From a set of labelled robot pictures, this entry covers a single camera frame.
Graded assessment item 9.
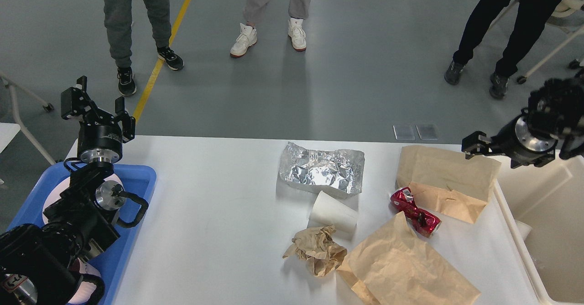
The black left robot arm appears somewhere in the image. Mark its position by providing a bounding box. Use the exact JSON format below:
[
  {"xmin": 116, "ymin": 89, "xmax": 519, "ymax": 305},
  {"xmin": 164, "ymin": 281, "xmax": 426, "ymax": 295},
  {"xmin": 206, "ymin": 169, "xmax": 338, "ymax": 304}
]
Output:
[{"xmin": 0, "ymin": 76, "xmax": 149, "ymax": 305}]

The pink mug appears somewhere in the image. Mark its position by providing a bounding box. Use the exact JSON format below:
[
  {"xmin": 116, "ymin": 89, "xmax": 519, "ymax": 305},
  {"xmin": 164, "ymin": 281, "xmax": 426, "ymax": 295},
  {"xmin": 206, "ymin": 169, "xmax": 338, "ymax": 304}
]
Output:
[{"xmin": 68, "ymin": 259, "xmax": 101, "ymax": 305}]

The person in black trousers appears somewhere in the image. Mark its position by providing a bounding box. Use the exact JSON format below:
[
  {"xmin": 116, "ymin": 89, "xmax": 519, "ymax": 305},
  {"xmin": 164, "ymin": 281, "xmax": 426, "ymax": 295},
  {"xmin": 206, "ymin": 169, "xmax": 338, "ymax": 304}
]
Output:
[{"xmin": 444, "ymin": 0, "xmax": 575, "ymax": 100}]

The white rolling chair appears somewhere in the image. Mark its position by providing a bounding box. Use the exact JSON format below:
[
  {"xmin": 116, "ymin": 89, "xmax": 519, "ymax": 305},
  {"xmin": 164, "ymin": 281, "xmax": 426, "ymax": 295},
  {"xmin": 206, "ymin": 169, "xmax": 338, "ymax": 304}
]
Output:
[{"xmin": 516, "ymin": 0, "xmax": 584, "ymax": 84}]

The blue plastic tray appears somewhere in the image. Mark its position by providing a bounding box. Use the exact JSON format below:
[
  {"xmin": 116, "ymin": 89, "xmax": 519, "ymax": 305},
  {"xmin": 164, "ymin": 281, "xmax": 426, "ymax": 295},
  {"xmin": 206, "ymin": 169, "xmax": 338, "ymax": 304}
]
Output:
[{"xmin": 8, "ymin": 162, "xmax": 156, "ymax": 305}]

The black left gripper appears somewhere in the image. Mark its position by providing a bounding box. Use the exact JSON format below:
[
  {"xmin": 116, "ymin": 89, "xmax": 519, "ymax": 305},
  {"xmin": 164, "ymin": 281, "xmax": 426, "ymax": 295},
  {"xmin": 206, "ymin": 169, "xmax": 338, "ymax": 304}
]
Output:
[{"xmin": 60, "ymin": 76, "xmax": 136, "ymax": 163}]

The large brown paper sheet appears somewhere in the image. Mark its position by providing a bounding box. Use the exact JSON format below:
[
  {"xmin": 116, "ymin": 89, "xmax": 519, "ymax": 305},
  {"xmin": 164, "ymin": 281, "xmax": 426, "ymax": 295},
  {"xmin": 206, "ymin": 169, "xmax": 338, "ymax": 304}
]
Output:
[{"xmin": 337, "ymin": 213, "xmax": 480, "ymax": 305}]

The white plastic bin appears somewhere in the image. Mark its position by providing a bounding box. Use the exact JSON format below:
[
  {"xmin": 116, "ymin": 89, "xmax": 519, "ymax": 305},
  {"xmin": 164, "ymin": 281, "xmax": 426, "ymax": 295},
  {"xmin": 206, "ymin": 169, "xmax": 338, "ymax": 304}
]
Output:
[{"xmin": 495, "ymin": 157, "xmax": 584, "ymax": 305}]

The crumpled aluminium foil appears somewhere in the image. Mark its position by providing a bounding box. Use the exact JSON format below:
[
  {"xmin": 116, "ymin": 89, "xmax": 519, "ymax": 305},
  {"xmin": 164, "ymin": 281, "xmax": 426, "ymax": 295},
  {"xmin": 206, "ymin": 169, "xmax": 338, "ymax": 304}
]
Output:
[{"xmin": 279, "ymin": 142, "xmax": 365, "ymax": 199}]

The person in grey trousers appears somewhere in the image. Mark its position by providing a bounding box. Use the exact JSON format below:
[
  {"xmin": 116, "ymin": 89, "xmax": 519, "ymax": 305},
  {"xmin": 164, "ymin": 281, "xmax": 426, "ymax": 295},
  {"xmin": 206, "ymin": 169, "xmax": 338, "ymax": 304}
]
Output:
[{"xmin": 96, "ymin": 0, "xmax": 185, "ymax": 97}]

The right clear floor tile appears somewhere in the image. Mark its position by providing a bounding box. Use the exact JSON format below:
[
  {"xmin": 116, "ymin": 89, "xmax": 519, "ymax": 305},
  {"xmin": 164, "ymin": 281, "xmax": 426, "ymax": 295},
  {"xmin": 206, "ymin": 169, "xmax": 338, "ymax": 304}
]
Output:
[{"xmin": 416, "ymin": 124, "xmax": 439, "ymax": 141}]

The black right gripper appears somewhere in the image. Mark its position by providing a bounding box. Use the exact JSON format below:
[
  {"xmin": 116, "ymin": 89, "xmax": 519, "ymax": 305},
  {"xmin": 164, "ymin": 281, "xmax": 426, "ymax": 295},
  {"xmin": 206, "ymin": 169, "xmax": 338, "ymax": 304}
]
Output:
[{"xmin": 461, "ymin": 115, "xmax": 558, "ymax": 168}]

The white paper cup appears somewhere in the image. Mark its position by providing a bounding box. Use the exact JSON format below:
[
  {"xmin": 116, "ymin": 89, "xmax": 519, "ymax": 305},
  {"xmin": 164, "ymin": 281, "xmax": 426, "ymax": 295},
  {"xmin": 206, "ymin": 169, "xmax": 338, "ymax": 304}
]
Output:
[{"xmin": 309, "ymin": 191, "xmax": 359, "ymax": 234}]

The crumpled brown paper ball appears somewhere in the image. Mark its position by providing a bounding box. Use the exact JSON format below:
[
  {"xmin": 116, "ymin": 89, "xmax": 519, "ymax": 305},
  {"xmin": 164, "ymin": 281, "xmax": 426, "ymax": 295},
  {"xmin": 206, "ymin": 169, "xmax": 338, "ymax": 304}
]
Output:
[{"xmin": 282, "ymin": 225, "xmax": 348, "ymax": 278}]

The person with white sneakers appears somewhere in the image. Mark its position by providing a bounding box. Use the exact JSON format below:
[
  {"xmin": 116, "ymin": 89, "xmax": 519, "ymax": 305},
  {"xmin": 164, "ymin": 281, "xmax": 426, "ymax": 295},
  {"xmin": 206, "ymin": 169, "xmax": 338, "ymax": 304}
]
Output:
[{"xmin": 229, "ymin": 0, "xmax": 317, "ymax": 58}]

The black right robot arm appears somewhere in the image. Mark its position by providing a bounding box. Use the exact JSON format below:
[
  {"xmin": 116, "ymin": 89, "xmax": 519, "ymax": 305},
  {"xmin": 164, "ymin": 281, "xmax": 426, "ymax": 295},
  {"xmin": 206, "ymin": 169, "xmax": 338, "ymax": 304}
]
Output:
[{"xmin": 461, "ymin": 78, "xmax": 584, "ymax": 168}]

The brown paper bag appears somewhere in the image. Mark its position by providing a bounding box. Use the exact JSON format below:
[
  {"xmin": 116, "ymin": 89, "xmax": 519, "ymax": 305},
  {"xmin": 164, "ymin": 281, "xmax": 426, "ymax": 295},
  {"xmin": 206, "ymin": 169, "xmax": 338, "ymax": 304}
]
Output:
[{"xmin": 396, "ymin": 145, "xmax": 501, "ymax": 224}]

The clear floor tile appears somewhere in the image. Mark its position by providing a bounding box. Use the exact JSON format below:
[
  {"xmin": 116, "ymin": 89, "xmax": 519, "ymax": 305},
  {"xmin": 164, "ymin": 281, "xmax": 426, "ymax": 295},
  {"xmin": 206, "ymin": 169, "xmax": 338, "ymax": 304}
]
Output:
[
  {"xmin": 416, "ymin": 124, "xmax": 439, "ymax": 141},
  {"xmin": 393, "ymin": 125, "xmax": 416, "ymax": 141}
]

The left clear floor tile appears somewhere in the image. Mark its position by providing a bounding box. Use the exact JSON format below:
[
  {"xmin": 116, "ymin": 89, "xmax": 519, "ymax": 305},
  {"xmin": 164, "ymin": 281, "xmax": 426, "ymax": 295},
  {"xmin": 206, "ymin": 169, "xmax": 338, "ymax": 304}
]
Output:
[{"xmin": 393, "ymin": 125, "xmax": 416, "ymax": 141}]

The white side table corner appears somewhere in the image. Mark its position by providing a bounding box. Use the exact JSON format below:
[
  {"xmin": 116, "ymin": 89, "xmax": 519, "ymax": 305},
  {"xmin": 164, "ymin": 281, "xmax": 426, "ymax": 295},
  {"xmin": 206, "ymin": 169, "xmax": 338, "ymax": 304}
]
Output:
[{"xmin": 0, "ymin": 122, "xmax": 21, "ymax": 153}]

